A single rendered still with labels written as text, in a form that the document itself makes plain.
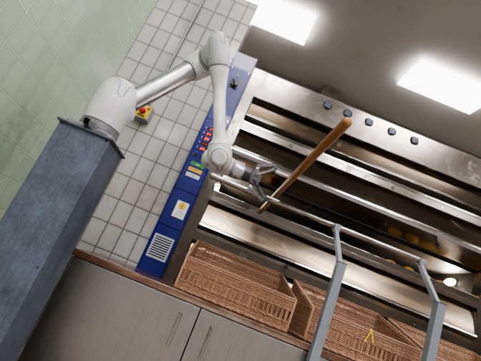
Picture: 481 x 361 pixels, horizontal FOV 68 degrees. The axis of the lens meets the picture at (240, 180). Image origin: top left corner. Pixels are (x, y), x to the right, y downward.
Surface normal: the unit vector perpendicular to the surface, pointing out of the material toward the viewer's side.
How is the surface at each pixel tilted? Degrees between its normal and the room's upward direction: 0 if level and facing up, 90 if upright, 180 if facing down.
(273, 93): 90
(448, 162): 90
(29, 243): 90
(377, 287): 70
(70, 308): 90
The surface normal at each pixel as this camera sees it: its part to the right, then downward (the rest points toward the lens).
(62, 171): 0.11, -0.25
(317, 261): 0.22, -0.55
